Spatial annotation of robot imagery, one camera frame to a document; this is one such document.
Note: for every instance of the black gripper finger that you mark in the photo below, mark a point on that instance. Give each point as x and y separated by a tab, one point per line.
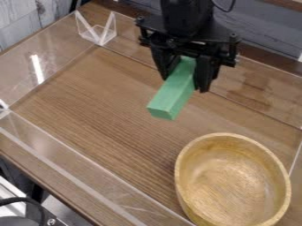
206	72
166	59

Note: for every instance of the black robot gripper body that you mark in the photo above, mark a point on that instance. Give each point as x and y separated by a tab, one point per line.
212	41

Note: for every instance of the green rectangular block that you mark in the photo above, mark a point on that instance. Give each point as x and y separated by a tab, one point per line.
175	91

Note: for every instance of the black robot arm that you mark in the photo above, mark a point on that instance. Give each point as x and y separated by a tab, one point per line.
184	31

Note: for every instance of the brown wooden bowl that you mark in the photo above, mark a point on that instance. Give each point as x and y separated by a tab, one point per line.
231	182

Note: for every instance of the clear acrylic corner bracket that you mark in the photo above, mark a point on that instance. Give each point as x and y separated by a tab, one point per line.
97	34

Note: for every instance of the clear acrylic front wall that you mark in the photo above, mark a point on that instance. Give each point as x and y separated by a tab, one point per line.
100	196

